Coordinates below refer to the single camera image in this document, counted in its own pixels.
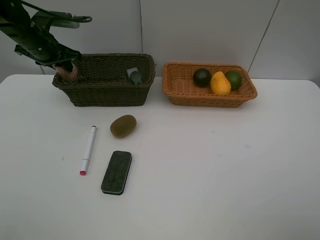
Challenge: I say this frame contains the yellow mango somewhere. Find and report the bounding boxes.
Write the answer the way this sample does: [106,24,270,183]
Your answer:
[210,71,231,95]

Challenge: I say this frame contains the white marker pink caps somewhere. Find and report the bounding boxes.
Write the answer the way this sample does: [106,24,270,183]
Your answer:
[79,125,97,176]

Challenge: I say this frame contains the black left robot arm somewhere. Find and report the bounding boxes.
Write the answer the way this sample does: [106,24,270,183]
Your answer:
[0,0,85,81]

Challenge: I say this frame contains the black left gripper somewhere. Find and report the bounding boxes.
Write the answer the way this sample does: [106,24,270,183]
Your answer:
[13,27,82,72]

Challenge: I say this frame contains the dark brown wicker basket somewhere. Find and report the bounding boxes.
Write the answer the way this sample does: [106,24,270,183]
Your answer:
[52,53,156,107]

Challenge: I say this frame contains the dark mangosteen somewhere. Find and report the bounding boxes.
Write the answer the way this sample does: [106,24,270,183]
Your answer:
[192,68,212,87]

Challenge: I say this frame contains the dark felt board eraser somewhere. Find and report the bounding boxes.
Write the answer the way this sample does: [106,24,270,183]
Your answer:
[100,150,132,196]

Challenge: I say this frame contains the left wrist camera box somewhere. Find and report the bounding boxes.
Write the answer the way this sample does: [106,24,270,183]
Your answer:
[31,11,93,31]

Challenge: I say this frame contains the pink bottle white cap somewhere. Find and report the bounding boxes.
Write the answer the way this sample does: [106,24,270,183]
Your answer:
[55,63,78,82]

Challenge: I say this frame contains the brown kiwi fruit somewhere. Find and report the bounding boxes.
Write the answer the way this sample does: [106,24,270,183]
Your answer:
[110,114,137,138]

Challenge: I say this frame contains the orange wicker basket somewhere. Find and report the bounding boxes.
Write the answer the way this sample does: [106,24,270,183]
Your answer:
[162,62,258,108]

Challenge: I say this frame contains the green lime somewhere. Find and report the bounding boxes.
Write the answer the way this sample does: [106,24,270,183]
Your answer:
[224,70,242,91]

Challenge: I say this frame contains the dark green square bottle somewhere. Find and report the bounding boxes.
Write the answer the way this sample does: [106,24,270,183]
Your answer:
[126,67,142,86]

